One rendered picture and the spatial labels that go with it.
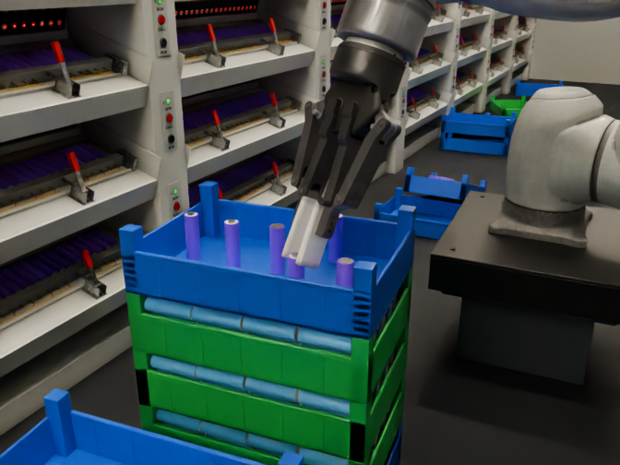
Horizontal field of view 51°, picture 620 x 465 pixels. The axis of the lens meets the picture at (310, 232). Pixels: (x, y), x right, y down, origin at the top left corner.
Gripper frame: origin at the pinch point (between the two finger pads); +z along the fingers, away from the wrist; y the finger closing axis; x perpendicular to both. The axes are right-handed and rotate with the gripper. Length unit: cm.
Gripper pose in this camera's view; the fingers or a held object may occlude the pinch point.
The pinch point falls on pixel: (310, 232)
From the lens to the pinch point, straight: 69.8
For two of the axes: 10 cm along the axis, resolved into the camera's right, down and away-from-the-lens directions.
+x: -7.1, -1.8, -6.8
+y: -6.2, -2.9, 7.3
